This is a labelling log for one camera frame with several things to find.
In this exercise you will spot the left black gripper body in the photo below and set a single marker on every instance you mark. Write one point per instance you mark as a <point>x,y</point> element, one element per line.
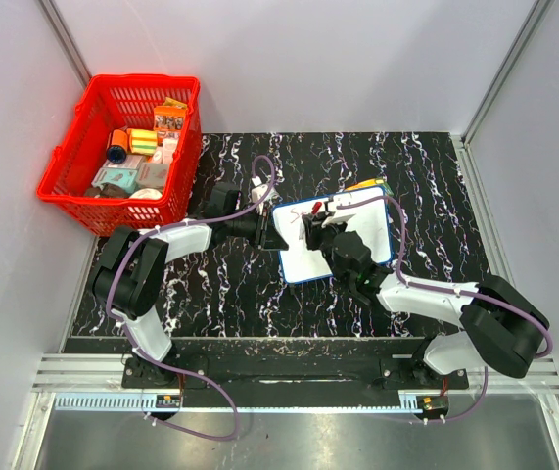
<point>259,231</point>

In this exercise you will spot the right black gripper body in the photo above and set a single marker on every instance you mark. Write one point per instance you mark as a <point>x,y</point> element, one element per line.
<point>322,237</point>

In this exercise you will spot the white blue-framed whiteboard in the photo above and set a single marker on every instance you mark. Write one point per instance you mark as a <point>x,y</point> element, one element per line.
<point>368,217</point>

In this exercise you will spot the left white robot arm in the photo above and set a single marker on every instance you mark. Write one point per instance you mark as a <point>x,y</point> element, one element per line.
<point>129,274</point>

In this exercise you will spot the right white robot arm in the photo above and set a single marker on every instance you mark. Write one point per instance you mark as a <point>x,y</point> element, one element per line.
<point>497,327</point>

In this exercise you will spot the orange juice carton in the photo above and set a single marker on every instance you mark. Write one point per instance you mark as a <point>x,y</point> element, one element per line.
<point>380,181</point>

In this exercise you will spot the brown pink box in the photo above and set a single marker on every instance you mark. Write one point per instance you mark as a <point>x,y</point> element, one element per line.
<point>152,176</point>

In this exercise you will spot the white round container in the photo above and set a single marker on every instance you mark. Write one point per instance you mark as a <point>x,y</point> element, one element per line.
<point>146,194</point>

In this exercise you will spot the orange snack box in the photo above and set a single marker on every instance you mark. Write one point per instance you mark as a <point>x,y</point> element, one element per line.
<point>169,118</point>

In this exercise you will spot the yellow striped box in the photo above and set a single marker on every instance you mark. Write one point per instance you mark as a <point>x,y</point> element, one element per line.
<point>142,141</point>

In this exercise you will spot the teal box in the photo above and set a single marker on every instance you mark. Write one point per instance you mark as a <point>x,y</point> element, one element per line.
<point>123,178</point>

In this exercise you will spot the red plastic shopping basket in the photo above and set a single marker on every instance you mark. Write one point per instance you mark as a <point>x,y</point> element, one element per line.
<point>109,102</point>

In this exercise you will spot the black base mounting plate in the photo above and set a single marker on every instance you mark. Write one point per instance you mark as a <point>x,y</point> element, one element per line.
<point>279,381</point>

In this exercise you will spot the blue orange can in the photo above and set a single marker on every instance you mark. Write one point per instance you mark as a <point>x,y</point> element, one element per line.
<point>117,147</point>

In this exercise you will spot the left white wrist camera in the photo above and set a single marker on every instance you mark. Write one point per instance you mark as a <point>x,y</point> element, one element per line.
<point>261,195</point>

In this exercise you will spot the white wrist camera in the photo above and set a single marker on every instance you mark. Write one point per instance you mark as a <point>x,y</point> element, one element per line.
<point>261,195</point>
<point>339,208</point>

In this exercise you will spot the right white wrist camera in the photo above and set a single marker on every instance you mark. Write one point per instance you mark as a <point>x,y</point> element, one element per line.
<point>339,208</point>

